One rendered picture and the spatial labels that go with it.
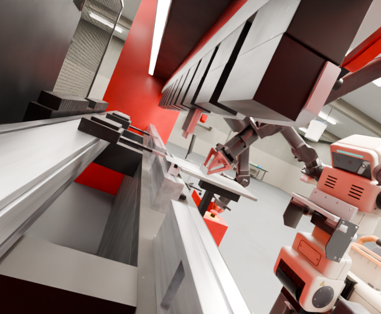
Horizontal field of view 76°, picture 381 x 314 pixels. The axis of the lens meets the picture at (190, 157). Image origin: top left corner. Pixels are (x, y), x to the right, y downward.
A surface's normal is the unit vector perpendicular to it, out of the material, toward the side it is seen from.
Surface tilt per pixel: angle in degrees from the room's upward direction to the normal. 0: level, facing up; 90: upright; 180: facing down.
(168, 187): 90
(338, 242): 90
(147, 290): 0
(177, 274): 90
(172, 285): 90
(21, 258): 0
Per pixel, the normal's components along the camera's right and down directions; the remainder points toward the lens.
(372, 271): -0.89, -0.33
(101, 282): 0.41, -0.91
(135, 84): 0.18, 0.20
